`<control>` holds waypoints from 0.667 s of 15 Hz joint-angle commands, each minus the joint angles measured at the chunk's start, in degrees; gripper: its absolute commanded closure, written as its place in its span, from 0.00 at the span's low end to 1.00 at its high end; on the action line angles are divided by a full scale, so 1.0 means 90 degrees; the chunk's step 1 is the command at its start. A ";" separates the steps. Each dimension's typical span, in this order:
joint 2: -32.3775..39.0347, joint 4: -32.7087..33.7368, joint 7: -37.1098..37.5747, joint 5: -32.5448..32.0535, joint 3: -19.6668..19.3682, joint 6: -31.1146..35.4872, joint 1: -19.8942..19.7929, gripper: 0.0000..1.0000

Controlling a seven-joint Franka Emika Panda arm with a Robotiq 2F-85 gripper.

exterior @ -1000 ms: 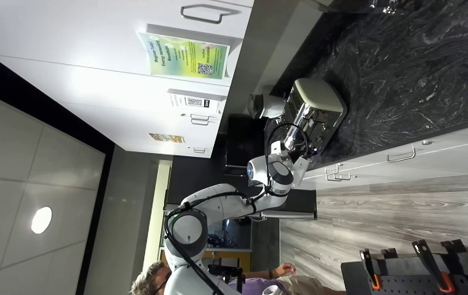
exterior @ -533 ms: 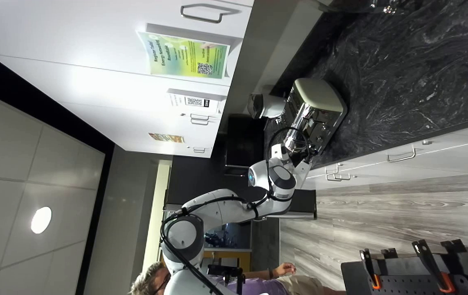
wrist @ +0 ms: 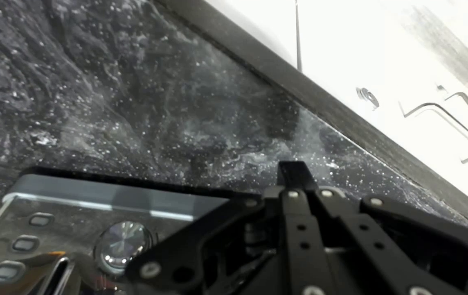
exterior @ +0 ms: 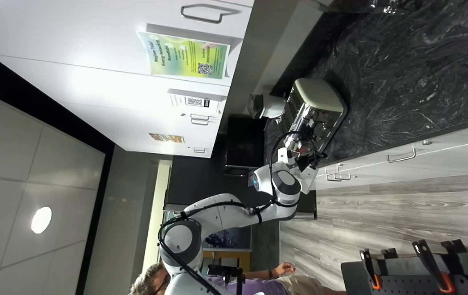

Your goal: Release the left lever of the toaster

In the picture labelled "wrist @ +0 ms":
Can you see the round metal cabinet knob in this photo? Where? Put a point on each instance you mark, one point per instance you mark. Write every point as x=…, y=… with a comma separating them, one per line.
x=369, y=97

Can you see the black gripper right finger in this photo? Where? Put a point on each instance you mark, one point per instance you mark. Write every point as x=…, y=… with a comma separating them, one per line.
x=387, y=251

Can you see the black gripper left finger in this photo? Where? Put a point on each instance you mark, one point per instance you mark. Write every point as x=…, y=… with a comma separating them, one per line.
x=300, y=246

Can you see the cream and chrome toaster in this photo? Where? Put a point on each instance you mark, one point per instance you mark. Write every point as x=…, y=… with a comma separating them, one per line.
x=81, y=230

